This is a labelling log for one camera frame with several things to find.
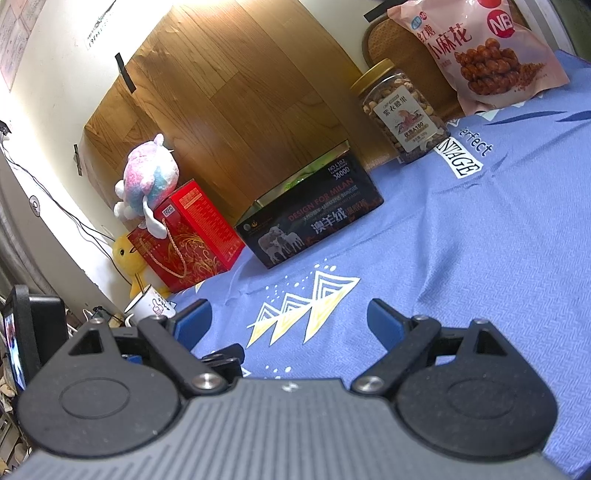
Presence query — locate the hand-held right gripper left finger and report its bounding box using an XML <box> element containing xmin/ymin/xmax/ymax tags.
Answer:
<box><xmin>68</xmin><ymin>299</ymin><xmax>234</xmax><ymax>395</ymax></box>

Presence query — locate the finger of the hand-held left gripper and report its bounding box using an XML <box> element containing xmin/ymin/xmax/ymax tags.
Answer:
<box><xmin>201</xmin><ymin>344</ymin><xmax>245</xmax><ymax>379</ymax></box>

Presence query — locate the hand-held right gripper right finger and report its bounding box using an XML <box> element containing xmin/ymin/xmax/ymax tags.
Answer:
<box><xmin>350</xmin><ymin>298</ymin><xmax>514</xmax><ymax>398</ymax></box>

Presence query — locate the dark cardboard box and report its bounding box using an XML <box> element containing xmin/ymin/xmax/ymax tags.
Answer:
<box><xmin>235</xmin><ymin>143</ymin><xmax>385</xmax><ymax>269</ymax></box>

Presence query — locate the white mug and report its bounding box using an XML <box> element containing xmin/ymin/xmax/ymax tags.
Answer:
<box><xmin>124</xmin><ymin>285</ymin><xmax>178</xmax><ymax>326</ymax></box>

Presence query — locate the yellow plush toy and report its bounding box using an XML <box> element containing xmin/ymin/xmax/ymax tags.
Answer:
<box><xmin>112</xmin><ymin>233</ymin><xmax>171</xmax><ymax>301</ymax></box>

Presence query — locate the red gift box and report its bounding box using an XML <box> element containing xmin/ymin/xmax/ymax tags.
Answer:
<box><xmin>127</xmin><ymin>179</ymin><xmax>246</xmax><ymax>294</ymax></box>

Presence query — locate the blue printed bedsheet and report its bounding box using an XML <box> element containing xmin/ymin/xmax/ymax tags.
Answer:
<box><xmin>171</xmin><ymin>48</ymin><xmax>591</xmax><ymax>478</ymax></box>

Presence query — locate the pink plush toy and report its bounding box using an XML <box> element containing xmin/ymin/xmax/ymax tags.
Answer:
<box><xmin>114</xmin><ymin>134</ymin><xmax>178</xmax><ymax>238</ymax></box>

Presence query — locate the nut jar with gold lid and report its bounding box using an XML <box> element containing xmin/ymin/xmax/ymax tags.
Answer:
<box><xmin>349</xmin><ymin>59</ymin><xmax>451</xmax><ymax>163</ymax></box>

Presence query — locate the wooden board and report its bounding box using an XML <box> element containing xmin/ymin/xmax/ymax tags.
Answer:
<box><xmin>78</xmin><ymin>0</ymin><xmax>370</xmax><ymax>241</ymax></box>

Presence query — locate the pink snack bag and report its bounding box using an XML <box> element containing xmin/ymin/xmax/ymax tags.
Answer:
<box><xmin>387</xmin><ymin>0</ymin><xmax>571</xmax><ymax>116</ymax></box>

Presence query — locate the thin wall cable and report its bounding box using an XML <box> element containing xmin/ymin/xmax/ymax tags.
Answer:
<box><xmin>0</xmin><ymin>120</ymin><xmax>116</xmax><ymax>243</ymax></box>

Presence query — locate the wall poster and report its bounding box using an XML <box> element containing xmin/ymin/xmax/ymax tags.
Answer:
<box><xmin>0</xmin><ymin>0</ymin><xmax>47</xmax><ymax>93</ymax></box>

